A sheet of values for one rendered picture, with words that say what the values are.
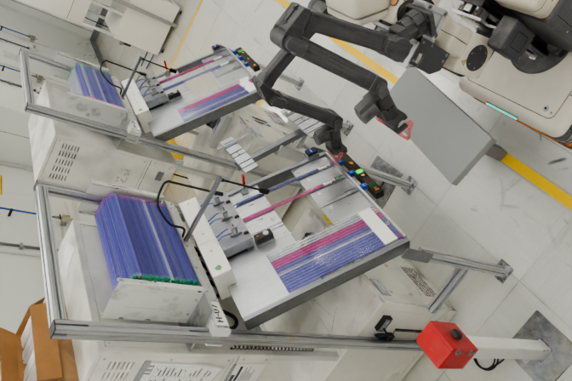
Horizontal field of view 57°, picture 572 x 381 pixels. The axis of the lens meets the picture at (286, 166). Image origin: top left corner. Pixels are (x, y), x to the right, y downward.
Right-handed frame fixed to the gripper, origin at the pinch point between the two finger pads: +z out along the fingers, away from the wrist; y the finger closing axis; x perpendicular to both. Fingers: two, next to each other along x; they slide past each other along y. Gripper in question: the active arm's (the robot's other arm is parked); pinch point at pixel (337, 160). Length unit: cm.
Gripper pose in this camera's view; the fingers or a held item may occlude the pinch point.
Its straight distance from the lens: 251.0
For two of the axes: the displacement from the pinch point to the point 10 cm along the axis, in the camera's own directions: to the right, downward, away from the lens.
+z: 1.5, 7.7, 6.2
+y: 4.2, 5.2, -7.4
